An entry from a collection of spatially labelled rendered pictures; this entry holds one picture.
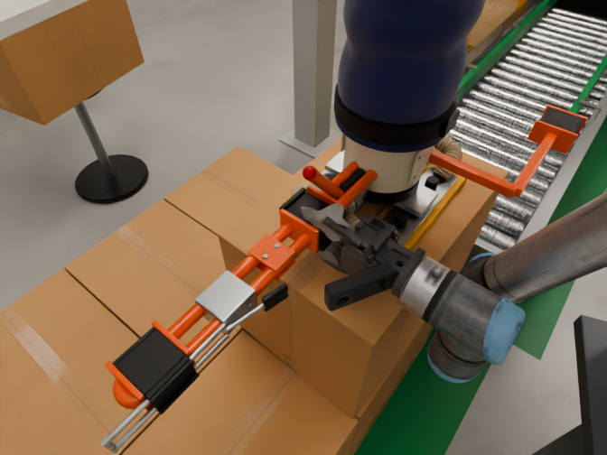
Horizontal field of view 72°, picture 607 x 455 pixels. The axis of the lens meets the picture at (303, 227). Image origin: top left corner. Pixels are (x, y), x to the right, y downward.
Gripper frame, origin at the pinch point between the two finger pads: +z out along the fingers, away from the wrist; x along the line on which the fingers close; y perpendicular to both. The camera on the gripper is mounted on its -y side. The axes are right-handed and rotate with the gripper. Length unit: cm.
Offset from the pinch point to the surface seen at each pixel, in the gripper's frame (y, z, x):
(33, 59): 18, 144, -22
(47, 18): 30, 146, -12
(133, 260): -8, 63, -54
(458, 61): 27.1, -9.8, 22.8
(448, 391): 43, -38, -108
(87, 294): -25, 64, -54
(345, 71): 19.1, 6.1, 19.0
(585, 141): 140, -34, -48
